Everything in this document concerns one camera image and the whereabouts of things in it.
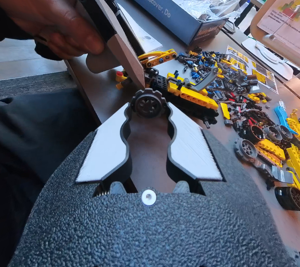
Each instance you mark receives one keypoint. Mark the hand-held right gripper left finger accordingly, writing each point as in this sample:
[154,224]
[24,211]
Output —
[105,154]

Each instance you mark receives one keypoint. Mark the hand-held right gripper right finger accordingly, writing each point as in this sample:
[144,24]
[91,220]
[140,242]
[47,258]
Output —
[192,152]

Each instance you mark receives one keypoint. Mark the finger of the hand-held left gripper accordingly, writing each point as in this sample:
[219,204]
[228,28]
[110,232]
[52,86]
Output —
[132,37]
[129,65]

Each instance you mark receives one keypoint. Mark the grey sprocket wheel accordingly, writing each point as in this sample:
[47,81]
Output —
[148,103]
[246,149]

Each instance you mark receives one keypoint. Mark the yellow black brick model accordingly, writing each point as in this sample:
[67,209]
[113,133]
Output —
[187,93]

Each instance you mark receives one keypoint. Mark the pile of small brick parts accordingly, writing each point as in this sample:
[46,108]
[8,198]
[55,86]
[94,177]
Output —
[222,79]

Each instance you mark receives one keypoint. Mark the grey desk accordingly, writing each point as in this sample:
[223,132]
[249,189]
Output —
[234,177]

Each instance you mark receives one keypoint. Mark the person's left hand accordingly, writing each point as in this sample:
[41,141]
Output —
[46,8]

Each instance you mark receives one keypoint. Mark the white instruction booklet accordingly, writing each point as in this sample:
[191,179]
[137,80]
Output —
[147,39]

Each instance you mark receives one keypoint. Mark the blue cardboard kit box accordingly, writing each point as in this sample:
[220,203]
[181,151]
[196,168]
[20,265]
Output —
[152,4]

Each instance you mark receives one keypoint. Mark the small grey connector piece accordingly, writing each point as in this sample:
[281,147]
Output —
[228,122]

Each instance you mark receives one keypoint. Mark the yellow curved panel piece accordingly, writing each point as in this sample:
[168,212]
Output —
[225,110]

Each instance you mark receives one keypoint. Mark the person's black trousers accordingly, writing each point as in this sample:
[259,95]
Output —
[35,142]

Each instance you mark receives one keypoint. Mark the pile of yellow brick beams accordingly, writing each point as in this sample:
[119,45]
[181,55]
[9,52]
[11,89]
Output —
[271,147]

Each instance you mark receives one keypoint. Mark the grey curved panel piece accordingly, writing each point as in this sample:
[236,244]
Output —
[282,175]

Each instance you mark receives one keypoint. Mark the blue brick separator tool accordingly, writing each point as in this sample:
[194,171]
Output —
[282,116]

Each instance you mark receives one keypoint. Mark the yellow black sticker sheet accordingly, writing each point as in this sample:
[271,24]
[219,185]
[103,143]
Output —
[257,74]

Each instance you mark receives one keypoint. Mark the instruction sheet on stand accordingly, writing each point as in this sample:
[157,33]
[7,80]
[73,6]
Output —
[255,25]

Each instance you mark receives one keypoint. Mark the white stand base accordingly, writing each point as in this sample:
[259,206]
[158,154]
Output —
[264,48]

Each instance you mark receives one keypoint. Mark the printed instruction sheet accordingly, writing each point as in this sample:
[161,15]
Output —
[281,18]

